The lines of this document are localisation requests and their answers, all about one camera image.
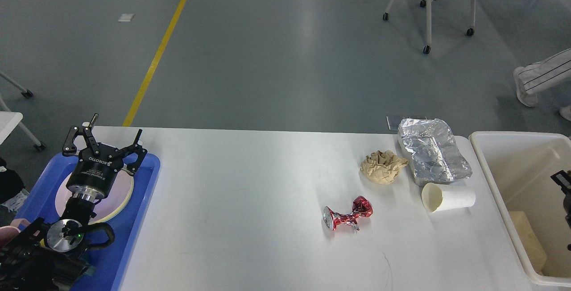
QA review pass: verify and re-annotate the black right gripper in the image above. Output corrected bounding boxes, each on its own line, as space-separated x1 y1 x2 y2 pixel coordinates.
550 170 571 228

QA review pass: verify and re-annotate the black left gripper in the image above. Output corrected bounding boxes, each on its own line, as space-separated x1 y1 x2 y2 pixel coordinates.
62 113 148 200

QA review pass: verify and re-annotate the pink plate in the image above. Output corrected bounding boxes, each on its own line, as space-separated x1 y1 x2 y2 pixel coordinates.
54 171 134 224

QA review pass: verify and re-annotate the brown paper bag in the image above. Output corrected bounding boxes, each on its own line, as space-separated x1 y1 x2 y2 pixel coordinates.
509 211 548 275

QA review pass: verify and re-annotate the pink ribbed mug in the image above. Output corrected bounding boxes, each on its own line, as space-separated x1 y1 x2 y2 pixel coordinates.
0 218 30 248

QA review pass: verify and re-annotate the white paper cup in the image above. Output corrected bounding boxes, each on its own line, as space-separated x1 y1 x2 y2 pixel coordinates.
421 183 476 212

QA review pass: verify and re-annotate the foil sheet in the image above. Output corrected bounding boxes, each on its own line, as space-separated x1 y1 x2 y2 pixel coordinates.
398 118 472 187

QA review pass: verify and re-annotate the brown paper back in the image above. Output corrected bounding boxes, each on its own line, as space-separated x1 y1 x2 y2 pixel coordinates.
360 150 409 185

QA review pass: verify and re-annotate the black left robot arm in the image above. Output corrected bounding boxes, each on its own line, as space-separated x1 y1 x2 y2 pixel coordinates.
1 114 147 291

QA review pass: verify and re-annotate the white plastic bin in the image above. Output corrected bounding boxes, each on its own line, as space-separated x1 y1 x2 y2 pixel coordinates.
470 132 571 287

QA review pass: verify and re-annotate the yellow plate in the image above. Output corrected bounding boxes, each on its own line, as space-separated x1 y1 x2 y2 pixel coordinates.
89 176 134 224

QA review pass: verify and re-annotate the white side table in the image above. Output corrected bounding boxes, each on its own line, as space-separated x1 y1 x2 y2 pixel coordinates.
0 71 46 151

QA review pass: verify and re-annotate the person in white tracksuit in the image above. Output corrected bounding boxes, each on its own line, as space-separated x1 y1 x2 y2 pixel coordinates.
513 49 571 108

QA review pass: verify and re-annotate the blue plastic tray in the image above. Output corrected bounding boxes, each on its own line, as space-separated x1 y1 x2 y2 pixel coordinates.
16 153 161 291

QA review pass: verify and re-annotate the crushed red can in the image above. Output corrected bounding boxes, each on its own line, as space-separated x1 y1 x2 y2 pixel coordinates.
322 195 374 231

